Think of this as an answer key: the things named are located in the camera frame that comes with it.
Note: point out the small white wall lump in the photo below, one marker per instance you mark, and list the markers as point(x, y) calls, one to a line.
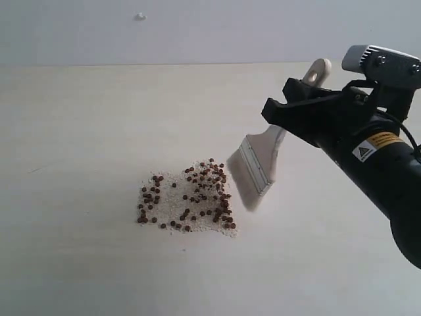
point(140, 17)

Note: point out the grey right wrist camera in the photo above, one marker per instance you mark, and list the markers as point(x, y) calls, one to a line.
point(385, 66)

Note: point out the wide white bristle paintbrush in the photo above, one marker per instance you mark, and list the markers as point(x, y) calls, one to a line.
point(253, 165)

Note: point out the brown and white granule pile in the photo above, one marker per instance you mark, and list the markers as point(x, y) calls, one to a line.
point(195, 199)

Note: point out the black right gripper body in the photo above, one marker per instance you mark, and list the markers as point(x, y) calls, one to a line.
point(357, 108)

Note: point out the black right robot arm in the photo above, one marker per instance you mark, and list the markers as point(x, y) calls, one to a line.
point(364, 143)

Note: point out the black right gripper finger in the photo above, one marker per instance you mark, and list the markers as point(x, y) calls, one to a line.
point(312, 120)
point(296, 90)

